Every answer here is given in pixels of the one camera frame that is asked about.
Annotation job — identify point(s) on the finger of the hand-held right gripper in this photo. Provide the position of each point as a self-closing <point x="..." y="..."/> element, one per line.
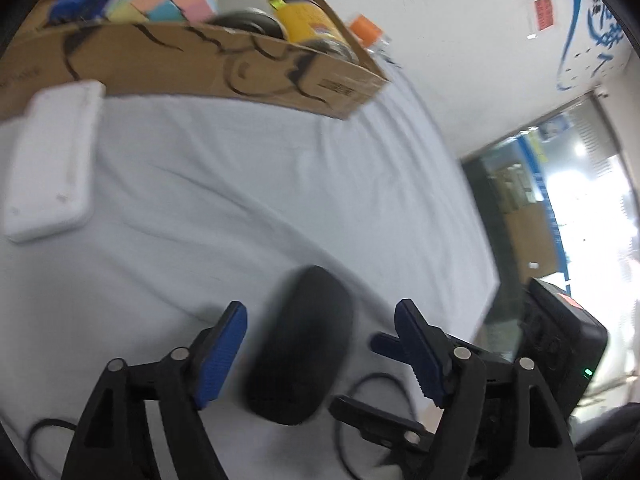
<point x="370" y="420"/>
<point x="387" y="345"/>

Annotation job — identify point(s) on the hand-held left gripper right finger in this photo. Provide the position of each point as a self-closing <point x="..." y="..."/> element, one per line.
<point x="420" y="355"/>

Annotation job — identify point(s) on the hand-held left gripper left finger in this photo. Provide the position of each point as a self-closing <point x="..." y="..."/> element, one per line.
<point x="222" y="355"/>

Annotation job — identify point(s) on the black computer mouse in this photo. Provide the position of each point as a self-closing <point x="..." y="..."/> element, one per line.
<point x="300" y="345"/>

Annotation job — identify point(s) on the cardboard box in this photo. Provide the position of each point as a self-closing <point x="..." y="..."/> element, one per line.
<point x="175" y="65"/>

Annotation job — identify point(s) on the yellow can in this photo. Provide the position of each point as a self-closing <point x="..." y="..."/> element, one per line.
<point x="310" y="20"/>

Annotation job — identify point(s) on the glass door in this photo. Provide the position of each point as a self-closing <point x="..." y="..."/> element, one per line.
<point x="525" y="200"/>

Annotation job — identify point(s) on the white cloth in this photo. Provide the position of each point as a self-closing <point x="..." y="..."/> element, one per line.
<point x="250" y="185"/>

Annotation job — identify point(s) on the white rectangular case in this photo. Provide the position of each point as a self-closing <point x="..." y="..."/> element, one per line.
<point x="50" y="170"/>

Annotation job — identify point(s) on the orange small object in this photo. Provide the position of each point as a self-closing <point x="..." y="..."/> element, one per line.
<point x="365" y="30"/>

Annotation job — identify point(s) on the dark round container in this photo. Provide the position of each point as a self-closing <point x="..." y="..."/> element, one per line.
<point x="250" y="22"/>

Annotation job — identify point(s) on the blue packet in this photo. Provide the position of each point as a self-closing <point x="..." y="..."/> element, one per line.
<point x="80" y="0"/>

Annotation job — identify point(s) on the red wall sign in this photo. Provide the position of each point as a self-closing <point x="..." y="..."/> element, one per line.
<point x="545" y="12"/>

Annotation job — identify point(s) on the blue wall graphic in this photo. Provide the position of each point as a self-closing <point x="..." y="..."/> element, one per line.
<point x="575" y="0"/>

